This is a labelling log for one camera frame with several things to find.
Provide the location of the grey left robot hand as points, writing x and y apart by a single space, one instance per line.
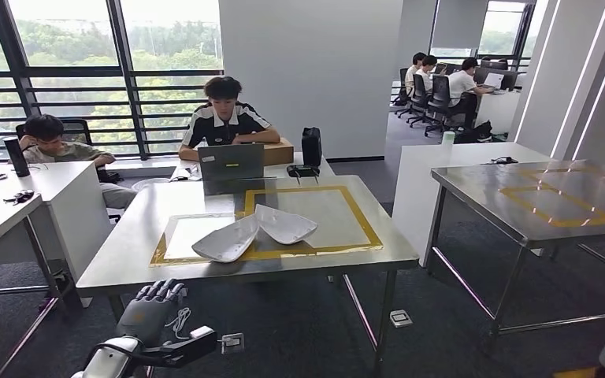
143 315

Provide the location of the white curved plastic part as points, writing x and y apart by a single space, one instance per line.
227 242
287 227

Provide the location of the steel workbench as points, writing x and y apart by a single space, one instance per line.
135 224

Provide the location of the steel floor socket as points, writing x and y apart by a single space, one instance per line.
232 344
401 319

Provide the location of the white round plate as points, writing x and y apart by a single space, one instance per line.
148 183

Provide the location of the black bag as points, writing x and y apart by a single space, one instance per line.
108 176

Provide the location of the black key bundle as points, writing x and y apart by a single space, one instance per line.
20 196

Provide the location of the white table steel legs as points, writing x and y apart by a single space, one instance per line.
0 219

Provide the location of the grey laptop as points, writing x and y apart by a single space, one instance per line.
229 164

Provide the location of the person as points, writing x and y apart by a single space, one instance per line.
427 78
224 125
52 146
459 83
412 75

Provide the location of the black office chair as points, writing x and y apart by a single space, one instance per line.
418 99
401 88
75 130
441 94

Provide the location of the black thermos flask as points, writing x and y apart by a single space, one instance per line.
16 156

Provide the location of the cardboard box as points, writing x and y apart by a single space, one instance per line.
279 154

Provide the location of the black controller device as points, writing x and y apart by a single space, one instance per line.
302 170

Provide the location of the white desk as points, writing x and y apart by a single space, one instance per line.
498 112
323 169

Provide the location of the black upright case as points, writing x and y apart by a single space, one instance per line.
312 146

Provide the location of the black window railing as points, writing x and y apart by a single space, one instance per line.
73 71

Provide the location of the pale green cup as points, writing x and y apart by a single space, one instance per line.
448 138

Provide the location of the black backpack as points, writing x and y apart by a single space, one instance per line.
480 133

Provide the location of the white laptop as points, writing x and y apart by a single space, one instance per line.
494 81

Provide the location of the yellow tape marking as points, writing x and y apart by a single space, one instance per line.
558 223

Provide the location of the grey roller blind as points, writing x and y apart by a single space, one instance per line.
459 23

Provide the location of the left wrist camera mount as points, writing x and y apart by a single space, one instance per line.
193 347

